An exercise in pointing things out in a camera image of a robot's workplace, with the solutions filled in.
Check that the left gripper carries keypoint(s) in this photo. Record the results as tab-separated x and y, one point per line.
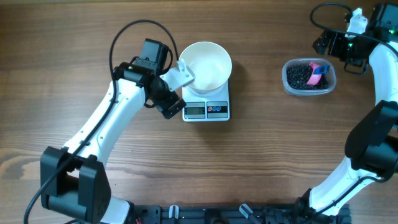
163	104

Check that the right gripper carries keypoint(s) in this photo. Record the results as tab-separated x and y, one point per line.
336	38

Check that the pink scoop with blue handle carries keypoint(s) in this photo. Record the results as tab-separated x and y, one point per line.
317	72

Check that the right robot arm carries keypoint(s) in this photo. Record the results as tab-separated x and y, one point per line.
370	152

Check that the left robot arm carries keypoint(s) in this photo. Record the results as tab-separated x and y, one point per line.
73	179

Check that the white digital kitchen scale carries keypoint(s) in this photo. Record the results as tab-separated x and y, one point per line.
205	107

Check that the white plastic bowl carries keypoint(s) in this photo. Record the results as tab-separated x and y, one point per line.
210	63

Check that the clear plastic container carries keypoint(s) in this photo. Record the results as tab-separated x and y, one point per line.
330	77

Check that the black beans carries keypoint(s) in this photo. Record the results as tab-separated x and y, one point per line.
298	75

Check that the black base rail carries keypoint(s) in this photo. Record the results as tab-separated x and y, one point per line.
244	214

